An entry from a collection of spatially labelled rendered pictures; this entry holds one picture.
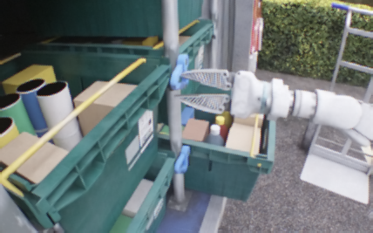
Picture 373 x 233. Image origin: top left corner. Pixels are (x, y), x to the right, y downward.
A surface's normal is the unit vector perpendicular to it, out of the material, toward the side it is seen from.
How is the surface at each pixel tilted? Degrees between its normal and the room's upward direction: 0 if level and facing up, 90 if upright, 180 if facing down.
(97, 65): 87
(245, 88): 67
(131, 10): 93
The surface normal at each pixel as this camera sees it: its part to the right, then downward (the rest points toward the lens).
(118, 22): -0.31, 0.60
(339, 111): -0.43, 0.11
